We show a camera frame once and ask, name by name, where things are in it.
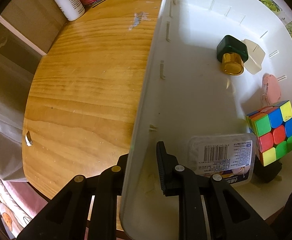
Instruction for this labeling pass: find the clear labelled plastic box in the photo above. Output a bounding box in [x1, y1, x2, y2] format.
[188, 133, 256, 187]

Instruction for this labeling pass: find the pink printed blanket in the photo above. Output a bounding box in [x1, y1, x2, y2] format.
[0, 170, 49, 240]

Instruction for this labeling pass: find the white sheer curtain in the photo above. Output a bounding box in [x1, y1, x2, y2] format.
[0, 25, 37, 183]

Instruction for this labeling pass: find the white plastic storage box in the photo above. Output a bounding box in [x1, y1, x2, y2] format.
[119, 0, 292, 240]

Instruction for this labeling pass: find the green perfume bottle gold cap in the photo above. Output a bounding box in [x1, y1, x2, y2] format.
[216, 35, 248, 75]

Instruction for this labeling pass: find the beige angular case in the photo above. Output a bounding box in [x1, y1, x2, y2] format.
[243, 39, 265, 75]

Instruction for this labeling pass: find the black thin stick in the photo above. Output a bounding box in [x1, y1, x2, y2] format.
[92, 0, 113, 8]

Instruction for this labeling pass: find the colourful puzzle cube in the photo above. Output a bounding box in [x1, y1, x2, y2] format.
[246, 100, 292, 167]

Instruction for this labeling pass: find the pink heart-shaped case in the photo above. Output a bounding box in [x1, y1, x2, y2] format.
[261, 74, 282, 105]

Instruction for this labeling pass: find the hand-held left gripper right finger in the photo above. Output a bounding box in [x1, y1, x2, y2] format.
[156, 141, 278, 240]

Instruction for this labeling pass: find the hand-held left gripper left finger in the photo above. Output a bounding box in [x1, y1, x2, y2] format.
[16, 154, 129, 240]

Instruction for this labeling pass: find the white squeeze bottle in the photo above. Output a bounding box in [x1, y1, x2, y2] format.
[50, 0, 85, 22]

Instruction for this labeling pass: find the black charger plug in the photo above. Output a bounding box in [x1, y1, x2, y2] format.
[254, 160, 283, 183]

